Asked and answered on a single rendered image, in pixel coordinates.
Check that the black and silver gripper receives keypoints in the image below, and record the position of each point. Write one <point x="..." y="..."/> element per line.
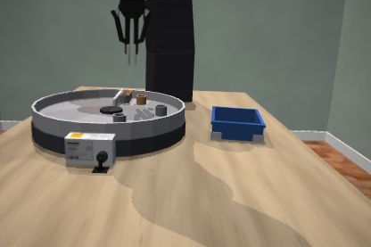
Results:
<point x="131" y="9"/>

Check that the dark grey metal bushing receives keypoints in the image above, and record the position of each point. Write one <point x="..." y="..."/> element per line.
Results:
<point x="124" y="98"/>
<point x="119" y="117"/>
<point x="161" y="110"/>

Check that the blue open crate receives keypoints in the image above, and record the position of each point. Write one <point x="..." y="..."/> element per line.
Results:
<point x="237" y="124"/>

